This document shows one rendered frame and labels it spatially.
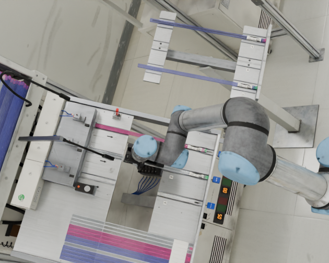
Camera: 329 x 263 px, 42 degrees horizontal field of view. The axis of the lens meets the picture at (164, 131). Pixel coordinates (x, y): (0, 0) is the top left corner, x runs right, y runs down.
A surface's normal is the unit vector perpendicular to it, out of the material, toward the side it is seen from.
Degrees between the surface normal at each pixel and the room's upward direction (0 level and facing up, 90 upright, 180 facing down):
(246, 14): 90
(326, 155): 7
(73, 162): 44
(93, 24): 90
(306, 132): 0
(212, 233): 90
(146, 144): 56
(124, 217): 0
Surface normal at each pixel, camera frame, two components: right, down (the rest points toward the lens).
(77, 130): -0.01, -0.25
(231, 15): 0.69, -0.02
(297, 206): -0.69, -0.34
